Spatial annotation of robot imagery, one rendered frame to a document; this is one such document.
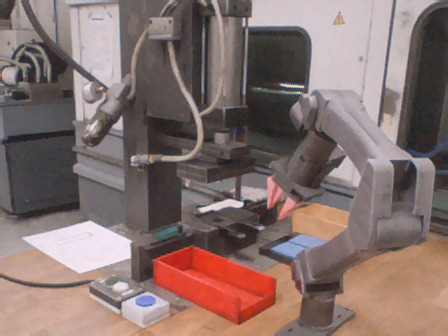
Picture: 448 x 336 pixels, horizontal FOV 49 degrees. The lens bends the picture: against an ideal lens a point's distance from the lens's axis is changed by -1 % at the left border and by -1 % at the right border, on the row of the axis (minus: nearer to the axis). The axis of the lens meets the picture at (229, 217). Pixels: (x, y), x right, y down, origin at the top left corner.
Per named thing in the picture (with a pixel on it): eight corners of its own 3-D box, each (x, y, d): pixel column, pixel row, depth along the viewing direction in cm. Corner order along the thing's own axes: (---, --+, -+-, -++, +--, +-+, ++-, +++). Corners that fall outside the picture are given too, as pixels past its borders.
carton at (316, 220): (369, 262, 127) (373, 234, 125) (290, 237, 143) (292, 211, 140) (390, 249, 137) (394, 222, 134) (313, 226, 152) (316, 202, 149)
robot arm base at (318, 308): (272, 302, 87) (305, 317, 83) (330, 269, 102) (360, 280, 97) (269, 341, 90) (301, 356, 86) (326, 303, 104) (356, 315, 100)
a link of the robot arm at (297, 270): (290, 256, 93) (302, 269, 88) (333, 253, 95) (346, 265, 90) (288, 286, 95) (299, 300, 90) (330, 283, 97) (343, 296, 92)
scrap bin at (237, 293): (238, 325, 95) (239, 298, 93) (153, 284, 110) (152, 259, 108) (275, 304, 103) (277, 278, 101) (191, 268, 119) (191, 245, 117)
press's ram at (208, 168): (209, 197, 114) (212, 64, 104) (138, 176, 130) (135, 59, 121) (257, 183, 127) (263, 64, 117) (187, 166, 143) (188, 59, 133)
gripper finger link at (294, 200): (274, 198, 103) (295, 164, 97) (297, 222, 100) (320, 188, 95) (253, 206, 98) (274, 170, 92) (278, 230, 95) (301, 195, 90)
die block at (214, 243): (206, 264, 121) (206, 236, 118) (178, 252, 127) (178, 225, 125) (256, 243, 135) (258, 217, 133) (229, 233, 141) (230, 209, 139)
